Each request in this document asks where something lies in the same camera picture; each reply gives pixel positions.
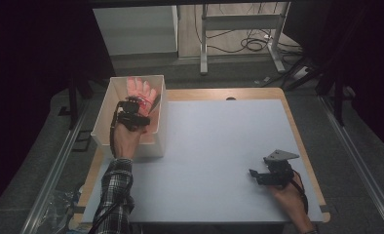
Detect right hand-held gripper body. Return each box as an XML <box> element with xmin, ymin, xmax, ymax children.
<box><xmin>257</xmin><ymin>148</ymin><xmax>301</xmax><ymax>189</ymax></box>

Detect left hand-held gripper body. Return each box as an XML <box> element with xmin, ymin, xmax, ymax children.
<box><xmin>115</xmin><ymin>99</ymin><xmax>151</xmax><ymax>133</ymax></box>

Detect pink glove with red print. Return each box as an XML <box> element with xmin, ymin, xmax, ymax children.
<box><xmin>126</xmin><ymin>76</ymin><xmax>159</xmax><ymax>144</ymax></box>

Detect white box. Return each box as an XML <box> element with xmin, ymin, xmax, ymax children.
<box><xmin>91</xmin><ymin>75</ymin><xmax>169</xmax><ymax>160</ymax></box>

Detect person's left hand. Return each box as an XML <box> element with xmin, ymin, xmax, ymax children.
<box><xmin>111</xmin><ymin>121</ymin><xmax>148</xmax><ymax>161</ymax></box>

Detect person's right hand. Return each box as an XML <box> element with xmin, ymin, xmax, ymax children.
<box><xmin>268</xmin><ymin>174</ymin><xmax>307</xmax><ymax>226</ymax></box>

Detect light blue table mat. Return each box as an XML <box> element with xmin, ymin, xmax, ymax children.
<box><xmin>81</xmin><ymin>98</ymin><xmax>325</xmax><ymax>224</ymax></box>

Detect dark metal stand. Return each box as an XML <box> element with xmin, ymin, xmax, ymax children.
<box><xmin>58</xmin><ymin>72</ymin><xmax>96</xmax><ymax>131</ymax></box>
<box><xmin>316</xmin><ymin>61</ymin><xmax>357</xmax><ymax>128</ymax></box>

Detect white cabinet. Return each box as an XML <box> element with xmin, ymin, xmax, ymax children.
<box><xmin>92</xmin><ymin>4</ymin><xmax>180</xmax><ymax>57</ymax></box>

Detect white power strip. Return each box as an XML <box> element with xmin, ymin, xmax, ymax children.
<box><xmin>291</xmin><ymin>65</ymin><xmax>312</xmax><ymax>81</ymax></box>

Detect clear plastic bag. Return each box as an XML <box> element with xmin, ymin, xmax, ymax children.
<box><xmin>43</xmin><ymin>187</ymin><xmax>86</xmax><ymax>234</ymax></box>

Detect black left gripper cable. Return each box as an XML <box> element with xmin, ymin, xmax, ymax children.
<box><xmin>87</xmin><ymin>105</ymin><xmax>131</xmax><ymax>234</ymax></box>

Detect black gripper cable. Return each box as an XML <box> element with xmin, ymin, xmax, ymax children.
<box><xmin>290</xmin><ymin>170</ymin><xmax>310</xmax><ymax>215</ymax></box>
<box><xmin>87</xmin><ymin>105</ymin><xmax>131</xmax><ymax>234</ymax></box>

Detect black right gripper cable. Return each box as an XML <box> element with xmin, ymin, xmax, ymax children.
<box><xmin>290</xmin><ymin>170</ymin><xmax>310</xmax><ymax>215</ymax></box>

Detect black floor bracket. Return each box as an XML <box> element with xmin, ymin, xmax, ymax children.
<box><xmin>70</xmin><ymin>129</ymin><xmax>93</xmax><ymax>153</ymax></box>

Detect metal floor rail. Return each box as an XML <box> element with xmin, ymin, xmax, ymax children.
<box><xmin>19</xmin><ymin>98</ymin><xmax>96</xmax><ymax>234</ymax></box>
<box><xmin>319</xmin><ymin>95</ymin><xmax>384</xmax><ymax>234</ymax></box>

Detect white desk frame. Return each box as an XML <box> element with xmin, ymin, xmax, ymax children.
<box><xmin>199</xmin><ymin>1</ymin><xmax>292</xmax><ymax>76</ymax></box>

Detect black floor cables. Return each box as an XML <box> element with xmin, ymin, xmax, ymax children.
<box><xmin>193</xmin><ymin>3</ymin><xmax>304</xmax><ymax>58</ymax></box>

